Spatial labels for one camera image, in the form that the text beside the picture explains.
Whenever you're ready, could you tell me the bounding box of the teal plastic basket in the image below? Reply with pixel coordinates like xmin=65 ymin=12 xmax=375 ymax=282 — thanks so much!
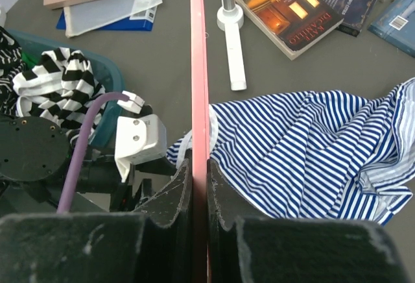
xmin=8 ymin=29 xmax=125 ymax=147

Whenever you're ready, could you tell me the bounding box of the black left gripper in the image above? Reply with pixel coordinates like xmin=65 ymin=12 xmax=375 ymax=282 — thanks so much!
xmin=76 ymin=148 xmax=176 ymax=212

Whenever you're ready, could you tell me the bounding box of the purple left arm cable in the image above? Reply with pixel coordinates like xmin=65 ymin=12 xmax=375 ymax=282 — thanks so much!
xmin=55 ymin=91 xmax=130 ymax=214

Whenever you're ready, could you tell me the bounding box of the orange cover paperback book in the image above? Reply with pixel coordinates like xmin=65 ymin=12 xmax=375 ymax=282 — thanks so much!
xmin=235 ymin=0 xmax=344 ymax=60

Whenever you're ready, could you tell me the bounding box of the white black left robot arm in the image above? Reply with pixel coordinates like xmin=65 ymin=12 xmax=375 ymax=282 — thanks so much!
xmin=1 ymin=116 xmax=152 ymax=211

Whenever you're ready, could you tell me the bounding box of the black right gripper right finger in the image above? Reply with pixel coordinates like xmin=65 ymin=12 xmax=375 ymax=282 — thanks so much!
xmin=207 ymin=160 xmax=409 ymax=282

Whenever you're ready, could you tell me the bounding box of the blue plastic folder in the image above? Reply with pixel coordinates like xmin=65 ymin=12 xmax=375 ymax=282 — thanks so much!
xmin=56 ymin=6 xmax=157 ymax=35

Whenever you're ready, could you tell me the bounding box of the blue white striped tank top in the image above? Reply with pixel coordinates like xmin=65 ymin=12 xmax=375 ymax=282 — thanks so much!
xmin=165 ymin=77 xmax=415 ymax=226

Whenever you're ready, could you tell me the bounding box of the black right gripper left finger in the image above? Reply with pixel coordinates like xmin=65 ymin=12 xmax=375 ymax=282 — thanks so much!
xmin=1 ymin=161 xmax=192 ymax=282

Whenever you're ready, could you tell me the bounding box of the blue cover book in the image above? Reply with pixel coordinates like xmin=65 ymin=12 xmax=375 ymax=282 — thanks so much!
xmin=368 ymin=0 xmax=415 ymax=57

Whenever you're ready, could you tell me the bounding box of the pink plastic hanger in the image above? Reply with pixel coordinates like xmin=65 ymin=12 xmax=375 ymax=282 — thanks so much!
xmin=190 ymin=0 xmax=209 ymax=282

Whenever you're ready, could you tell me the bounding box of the thin-striped black white garment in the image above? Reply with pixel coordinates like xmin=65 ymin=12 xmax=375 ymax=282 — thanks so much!
xmin=1 ymin=27 xmax=26 ymax=116

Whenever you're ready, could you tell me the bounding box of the wide-striped black white garment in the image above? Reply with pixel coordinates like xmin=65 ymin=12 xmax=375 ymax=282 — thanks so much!
xmin=13 ymin=47 xmax=106 ymax=130

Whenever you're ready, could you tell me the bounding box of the green garment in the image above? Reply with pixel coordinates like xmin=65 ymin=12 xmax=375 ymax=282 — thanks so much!
xmin=21 ymin=52 xmax=37 ymax=68

